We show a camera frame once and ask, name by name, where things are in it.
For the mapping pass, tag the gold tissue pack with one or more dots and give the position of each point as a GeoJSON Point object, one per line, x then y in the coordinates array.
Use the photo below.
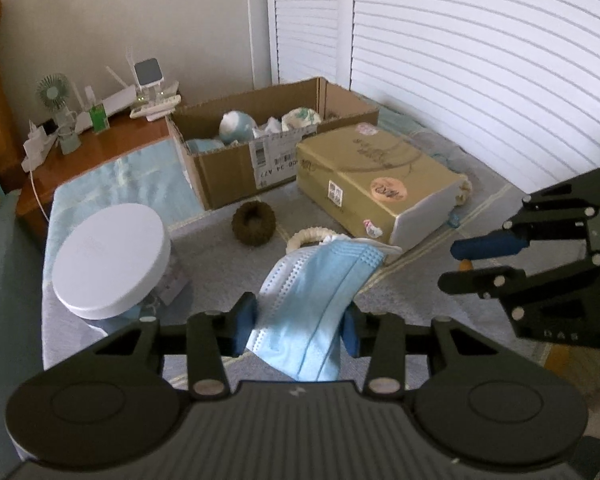
{"type": "Point", "coordinates": [370, 170]}

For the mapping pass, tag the blue tassel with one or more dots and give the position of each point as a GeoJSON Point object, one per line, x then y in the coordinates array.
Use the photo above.
{"type": "Point", "coordinates": [454, 219]}

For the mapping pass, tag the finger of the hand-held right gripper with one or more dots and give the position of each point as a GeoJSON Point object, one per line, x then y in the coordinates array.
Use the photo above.
{"type": "Point", "coordinates": [480, 282]}
{"type": "Point", "coordinates": [485, 247]}

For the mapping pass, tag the wide white louvered door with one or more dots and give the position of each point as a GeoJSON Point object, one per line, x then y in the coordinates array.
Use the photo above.
{"type": "Point", "coordinates": [480, 70]}

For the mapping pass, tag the cardboard box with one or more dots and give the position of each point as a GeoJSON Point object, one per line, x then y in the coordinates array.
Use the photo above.
{"type": "Point", "coordinates": [230, 175]}

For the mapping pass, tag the teal bed sheet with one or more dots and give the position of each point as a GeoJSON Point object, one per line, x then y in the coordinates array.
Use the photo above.
{"type": "Point", "coordinates": [10, 310]}

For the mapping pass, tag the brown scrunchie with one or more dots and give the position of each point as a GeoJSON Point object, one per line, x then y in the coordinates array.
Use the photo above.
{"type": "Point", "coordinates": [240, 228]}

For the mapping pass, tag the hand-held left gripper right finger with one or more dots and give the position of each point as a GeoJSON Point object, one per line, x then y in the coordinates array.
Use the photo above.
{"type": "Point", "coordinates": [351, 331]}

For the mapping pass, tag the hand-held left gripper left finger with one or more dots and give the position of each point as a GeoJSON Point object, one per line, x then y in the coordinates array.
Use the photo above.
{"type": "Point", "coordinates": [243, 324]}

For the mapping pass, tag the white power strip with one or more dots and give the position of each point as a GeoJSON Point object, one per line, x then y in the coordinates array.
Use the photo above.
{"type": "Point", "coordinates": [37, 147]}

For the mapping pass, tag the white tissue paper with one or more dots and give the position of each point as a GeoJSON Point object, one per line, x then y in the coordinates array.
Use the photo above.
{"type": "Point", "coordinates": [272, 128]}

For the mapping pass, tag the narrow white louvered door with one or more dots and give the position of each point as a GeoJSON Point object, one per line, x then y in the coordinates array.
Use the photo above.
{"type": "Point", "coordinates": [310, 20]}

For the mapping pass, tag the white router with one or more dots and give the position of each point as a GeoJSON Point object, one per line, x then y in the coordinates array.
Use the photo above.
{"type": "Point", "coordinates": [117, 102]}

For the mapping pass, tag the clear jar with white lid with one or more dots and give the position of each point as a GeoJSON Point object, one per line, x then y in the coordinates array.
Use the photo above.
{"type": "Point", "coordinates": [110, 255]}

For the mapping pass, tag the mint desk fan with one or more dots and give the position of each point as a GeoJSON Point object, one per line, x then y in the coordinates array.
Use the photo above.
{"type": "Point", "coordinates": [52, 91]}

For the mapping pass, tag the green bottle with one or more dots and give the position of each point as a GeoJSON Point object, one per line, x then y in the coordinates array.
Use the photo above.
{"type": "Point", "coordinates": [98, 117]}

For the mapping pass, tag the blue white ball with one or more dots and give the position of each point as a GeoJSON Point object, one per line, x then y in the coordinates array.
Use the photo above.
{"type": "Point", "coordinates": [237, 127]}

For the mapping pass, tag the wooden nightstand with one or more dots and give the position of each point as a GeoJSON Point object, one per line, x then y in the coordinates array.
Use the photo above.
{"type": "Point", "coordinates": [115, 138]}

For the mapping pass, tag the cream scrunchie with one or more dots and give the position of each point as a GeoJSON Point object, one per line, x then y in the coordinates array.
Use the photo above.
{"type": "Point", "coordinates": [310, 233]}

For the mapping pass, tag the blue face mask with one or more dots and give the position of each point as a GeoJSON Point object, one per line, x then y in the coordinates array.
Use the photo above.
{"type": "Point", "coordinates": [310, 300]}
{"type": "Point", "coordinates": [205, 146]}

